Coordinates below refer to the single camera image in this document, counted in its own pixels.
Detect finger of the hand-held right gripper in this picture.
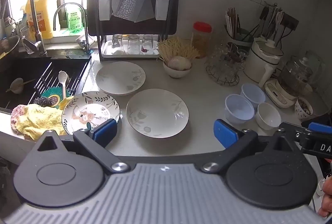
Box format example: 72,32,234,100
280,121,312,142
308,122,332,134

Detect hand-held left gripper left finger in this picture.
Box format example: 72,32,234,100
34,118,131,173

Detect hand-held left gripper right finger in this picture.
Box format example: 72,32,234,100
201,119,301,174

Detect colourful floral plate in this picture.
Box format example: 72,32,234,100
61,91,121,136

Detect deep white leaf-print plate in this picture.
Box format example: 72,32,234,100
126,88,189,139

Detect person's right hand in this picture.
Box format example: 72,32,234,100
319,175,332,218

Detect small leaf-patterned bowl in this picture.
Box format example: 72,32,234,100
294,97,314,121

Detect plain white ceramic bowl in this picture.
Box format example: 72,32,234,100
255,103,282,130

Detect clear plastic bowl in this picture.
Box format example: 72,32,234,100
225,94,255,124
240,83,266,110

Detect glass kettle on cream base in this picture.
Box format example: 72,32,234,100
265,56,315,109

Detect yellow dish cloth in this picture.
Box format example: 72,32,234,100
16,104,68,141

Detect teal dish scrubber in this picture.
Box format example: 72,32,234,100
41,86,74,109

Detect white plastic spoon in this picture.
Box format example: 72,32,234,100
57,71,68,100

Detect dark steel wool pad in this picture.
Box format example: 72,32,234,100
33,95,54,108

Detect white electric cooking pot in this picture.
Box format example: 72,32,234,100
244,37,284,88

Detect white bowl holding onion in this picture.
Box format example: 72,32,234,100
163,60,193,78

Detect set of glass cups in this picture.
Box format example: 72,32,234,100
207,42,250,76

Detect black roll-up sink rack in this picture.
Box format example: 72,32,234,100
32,60,89,100

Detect pale purple onion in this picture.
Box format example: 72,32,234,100
168,56,192,71

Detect clear drinking glass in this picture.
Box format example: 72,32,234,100
127,34,140,54
111,34,123,54
141,34,153,53

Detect pink scrubbing sponge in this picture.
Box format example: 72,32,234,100
10,105,26,133

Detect white drip tray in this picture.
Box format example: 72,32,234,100
101,38,161,58

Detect green and white chopstick holder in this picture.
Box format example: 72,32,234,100
225,28,253,49

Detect red-lidded plastic jar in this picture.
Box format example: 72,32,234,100
192,22,212,58

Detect black kitchen sink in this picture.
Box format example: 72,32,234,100
0,54,92,113

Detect chrome curved faucet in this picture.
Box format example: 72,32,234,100
53,2,92,53

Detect hanging kitchen utensils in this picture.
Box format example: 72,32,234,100
259,1,286,40

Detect bunch of chopsticks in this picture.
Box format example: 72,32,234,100
225,7,242,39

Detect green detergent bottle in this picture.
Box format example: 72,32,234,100
65,3,85,32

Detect white utensil holder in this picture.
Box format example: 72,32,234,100
98,0,111,21
155,0,168,21

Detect plain steel kitchen knife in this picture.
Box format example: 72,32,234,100
133,0,155,23

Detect yellow detergent bottle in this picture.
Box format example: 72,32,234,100
26,0,57,40

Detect dark cutting board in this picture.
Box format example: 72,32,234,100
87,0,180,36

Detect dark pull-down faucet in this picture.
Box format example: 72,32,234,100
0,0,47,56

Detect round wire cup rack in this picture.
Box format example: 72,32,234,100
206,58,240,86

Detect black wall socket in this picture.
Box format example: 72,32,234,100
279,12,299,31

